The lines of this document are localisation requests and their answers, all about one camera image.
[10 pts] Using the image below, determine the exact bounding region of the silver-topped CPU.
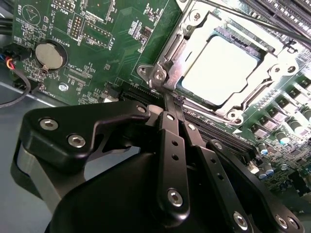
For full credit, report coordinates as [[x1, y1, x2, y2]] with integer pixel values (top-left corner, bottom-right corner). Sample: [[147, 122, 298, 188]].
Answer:
[[181, 31, 262, 105]]

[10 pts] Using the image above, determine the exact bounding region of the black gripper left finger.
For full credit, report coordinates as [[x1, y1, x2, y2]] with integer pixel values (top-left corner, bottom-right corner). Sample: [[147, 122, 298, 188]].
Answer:
[[11, 93, 191, 221]]

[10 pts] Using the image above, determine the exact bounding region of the metal socket cover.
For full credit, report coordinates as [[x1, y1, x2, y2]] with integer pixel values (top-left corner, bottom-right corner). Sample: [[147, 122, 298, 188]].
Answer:
[[162, 9, 285, 115]]

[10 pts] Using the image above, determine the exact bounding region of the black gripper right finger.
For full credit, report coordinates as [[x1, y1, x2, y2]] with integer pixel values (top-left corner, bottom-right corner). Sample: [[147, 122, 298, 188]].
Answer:
[[174, 96, 306, 233]]

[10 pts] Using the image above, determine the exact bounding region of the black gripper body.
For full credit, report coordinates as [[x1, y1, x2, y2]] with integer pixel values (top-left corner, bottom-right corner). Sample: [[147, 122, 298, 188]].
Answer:
[[48, 150, 230, 233]]

